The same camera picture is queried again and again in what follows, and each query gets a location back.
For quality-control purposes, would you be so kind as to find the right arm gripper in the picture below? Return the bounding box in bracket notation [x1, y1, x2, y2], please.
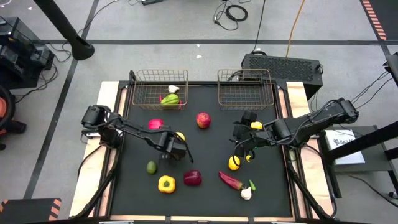
[231, 122, 277, 157]

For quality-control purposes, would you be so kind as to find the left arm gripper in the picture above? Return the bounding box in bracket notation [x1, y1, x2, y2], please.
[155, 130, 195, 164]

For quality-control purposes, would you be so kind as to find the green lime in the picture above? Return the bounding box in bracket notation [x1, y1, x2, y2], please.
[146, 160, 158, 175]

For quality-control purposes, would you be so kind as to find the yellow bell pepper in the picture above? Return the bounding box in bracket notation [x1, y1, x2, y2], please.
[157, 174, 177, 194]

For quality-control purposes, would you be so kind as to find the long red pepper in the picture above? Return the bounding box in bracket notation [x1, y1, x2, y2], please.
[218, 170, 244, 191]

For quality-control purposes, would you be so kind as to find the dark red apple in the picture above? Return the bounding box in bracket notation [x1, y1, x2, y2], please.
[182, 169, 203, 187]

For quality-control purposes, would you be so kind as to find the red yellow apple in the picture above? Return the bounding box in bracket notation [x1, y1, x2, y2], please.
[195, 111, 212, 129]

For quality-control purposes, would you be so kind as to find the green chayote squash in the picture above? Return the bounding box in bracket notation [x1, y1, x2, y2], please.
[159, 93, 181, 109]

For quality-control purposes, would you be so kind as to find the wooden table side board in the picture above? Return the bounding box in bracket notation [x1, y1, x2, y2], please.
[277, 81, 336, 219]
[68, 80, 129, 218]

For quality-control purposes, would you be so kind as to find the black computer case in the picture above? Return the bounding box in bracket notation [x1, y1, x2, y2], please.
[241, 51, 324, 101]

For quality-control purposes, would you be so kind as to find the black metal beam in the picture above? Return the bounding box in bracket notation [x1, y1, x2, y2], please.
[328, 119, 398, 162]

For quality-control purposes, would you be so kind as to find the black side table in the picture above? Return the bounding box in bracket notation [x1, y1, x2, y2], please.
[317, 119, 398, 200]

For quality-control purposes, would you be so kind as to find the black mat hazard-striped edge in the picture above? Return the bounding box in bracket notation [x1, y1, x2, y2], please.
[359, 0, 398, 42]
[0, 197, 63, 224]

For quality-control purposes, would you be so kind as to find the black pole with round base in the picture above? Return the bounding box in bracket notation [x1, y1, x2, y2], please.
[32, 0, 96, 62]

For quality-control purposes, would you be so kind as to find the black orange round object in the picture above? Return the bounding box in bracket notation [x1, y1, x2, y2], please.
[0, 83, 28, 152]

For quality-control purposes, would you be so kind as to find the black equipment rack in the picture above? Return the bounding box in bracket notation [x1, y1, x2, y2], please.
[0, 16, 57, 90]

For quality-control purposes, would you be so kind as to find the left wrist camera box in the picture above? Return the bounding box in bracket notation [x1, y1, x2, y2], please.
[170, 142, 188, 161]

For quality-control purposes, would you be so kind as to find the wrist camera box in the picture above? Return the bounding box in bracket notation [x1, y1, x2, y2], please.
[241, 110, 259, 124]
[170, 142, 188, 161]

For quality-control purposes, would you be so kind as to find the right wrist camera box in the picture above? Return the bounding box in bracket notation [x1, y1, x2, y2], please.
[241, 110, 259, 124]

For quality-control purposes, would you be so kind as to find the metal wire basket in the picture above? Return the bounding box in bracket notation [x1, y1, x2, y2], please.
[131, 68, 189, 110]
[217, 68, 275, 110]

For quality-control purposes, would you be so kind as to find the black hanging cable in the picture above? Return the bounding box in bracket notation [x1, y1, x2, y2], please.
[250, 0, 267, 54]

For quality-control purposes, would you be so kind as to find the yellow hanging cable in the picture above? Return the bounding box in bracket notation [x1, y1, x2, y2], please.
[285, 0, 307, 58]

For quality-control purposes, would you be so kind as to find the coiled black cable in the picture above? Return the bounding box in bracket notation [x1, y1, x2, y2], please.
[212, 0, 249, 32]

